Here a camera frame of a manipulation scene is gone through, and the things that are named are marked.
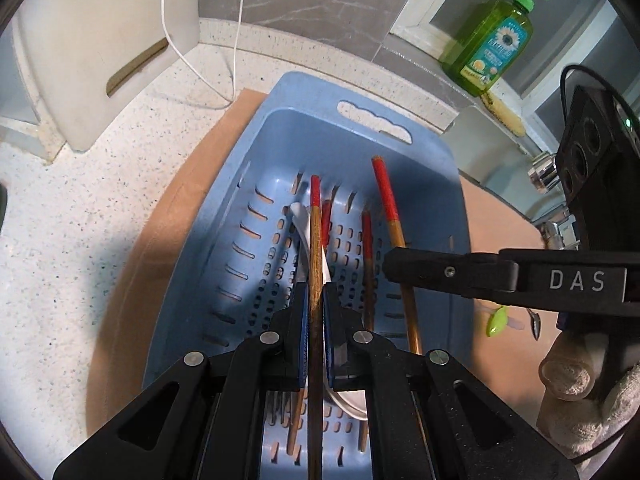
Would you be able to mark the chrome sink faucet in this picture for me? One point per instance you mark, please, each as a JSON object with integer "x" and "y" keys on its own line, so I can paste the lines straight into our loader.
{"x": 557, "y": 226}

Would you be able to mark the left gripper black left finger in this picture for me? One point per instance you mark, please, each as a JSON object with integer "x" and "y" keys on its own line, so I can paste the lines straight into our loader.
{"x": 298, "y": 334}

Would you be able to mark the green dish soap bottle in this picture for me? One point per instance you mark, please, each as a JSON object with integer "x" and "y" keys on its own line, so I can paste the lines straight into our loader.
{"x": 487, "y": 44}

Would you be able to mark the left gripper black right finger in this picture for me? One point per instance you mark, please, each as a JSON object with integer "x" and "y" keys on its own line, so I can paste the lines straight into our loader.
{"x": 335, "y": 338}

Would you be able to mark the white gloved right hand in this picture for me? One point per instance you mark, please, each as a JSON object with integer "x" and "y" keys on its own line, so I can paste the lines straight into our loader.
{"x": 591, "y": 392}

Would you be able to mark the white plastic cutting board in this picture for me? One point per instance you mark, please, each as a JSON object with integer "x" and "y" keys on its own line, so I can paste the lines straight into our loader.
{"x": 71, "y": 66}

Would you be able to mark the green plastic spoon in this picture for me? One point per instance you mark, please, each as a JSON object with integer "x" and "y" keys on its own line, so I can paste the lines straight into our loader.
{"x": 497, "y": 321}

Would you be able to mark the brown table mat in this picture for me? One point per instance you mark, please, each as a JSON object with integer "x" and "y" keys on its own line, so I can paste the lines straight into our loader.
{"x": 507, "y": 363}

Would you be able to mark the blue plastic drain basket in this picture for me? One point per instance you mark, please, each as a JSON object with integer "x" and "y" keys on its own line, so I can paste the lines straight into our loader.
{"x": 218, "y": 370}

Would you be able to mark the small metal spoon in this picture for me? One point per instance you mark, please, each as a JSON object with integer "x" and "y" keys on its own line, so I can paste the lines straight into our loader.
{"x": 535, "y": 323}

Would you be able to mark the yellow sponge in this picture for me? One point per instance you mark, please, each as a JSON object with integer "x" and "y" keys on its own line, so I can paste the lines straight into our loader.
{"x": 503, "y": 114}

